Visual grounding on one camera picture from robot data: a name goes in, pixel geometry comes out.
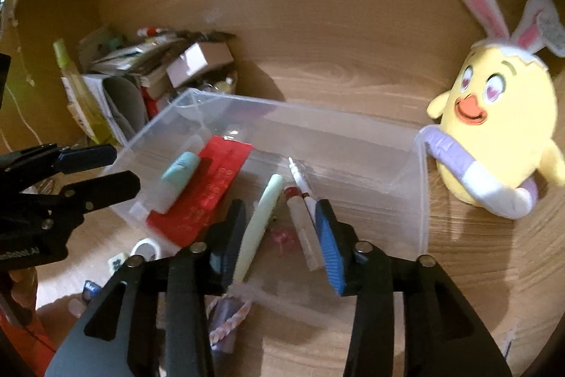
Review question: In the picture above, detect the pink lip tube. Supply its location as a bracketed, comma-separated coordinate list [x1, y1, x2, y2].
[284, 185, 325, 272]

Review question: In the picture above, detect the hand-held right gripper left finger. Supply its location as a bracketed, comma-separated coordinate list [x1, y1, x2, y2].
[44, 198, 248, 377]

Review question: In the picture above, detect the white pen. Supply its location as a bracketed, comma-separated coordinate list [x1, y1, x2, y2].
[288, 156, 319, 223]

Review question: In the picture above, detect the person's red clothing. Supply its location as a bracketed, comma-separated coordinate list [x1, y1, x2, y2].
[0, 311, 56, 377]

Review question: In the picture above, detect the red box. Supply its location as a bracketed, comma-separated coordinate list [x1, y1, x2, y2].
[141, 83, 160, 117]

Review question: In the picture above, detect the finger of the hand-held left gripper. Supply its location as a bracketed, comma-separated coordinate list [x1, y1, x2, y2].
[0, 143, 118, 185]
[20, 170, 141, 223]

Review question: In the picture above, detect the white tape roll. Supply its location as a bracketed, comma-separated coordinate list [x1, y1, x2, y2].
[131, 238, 163, 260]

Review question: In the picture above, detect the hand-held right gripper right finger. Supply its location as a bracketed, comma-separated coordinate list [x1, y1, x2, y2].
[314, 199, 513, 377]

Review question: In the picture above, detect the braided pink white bracelet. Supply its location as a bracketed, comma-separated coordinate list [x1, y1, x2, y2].
[207, 298, 253, 349]

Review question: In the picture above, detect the stack of books and papers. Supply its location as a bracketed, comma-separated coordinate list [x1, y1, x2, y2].
[86, 33, 186, 77]

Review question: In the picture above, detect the pink keyring charm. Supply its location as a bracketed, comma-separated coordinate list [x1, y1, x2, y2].
[267, 224, 296, 258]

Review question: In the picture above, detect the small blue item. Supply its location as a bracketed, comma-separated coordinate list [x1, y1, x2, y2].
[83, 280, 103, 302]

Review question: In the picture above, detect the yellow chick plush toy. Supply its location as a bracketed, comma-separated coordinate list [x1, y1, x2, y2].
[417, 0, 565, 221]

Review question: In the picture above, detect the person's left hand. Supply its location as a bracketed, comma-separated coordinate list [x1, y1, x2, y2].
[6, 269, 90, 320]

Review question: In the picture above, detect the pale green tube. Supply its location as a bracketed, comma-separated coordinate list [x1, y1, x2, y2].
[232, 174, 285, 285]

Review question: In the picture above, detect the yellow green spray bottle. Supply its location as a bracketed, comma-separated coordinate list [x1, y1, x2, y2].
[53, 39, 118, 146]

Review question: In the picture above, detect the red packet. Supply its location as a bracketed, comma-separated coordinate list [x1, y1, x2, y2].
[145, 135, 254, 247]

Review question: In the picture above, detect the clear plastic storage box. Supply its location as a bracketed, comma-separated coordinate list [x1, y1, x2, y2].
[106, 88, 431, 318]

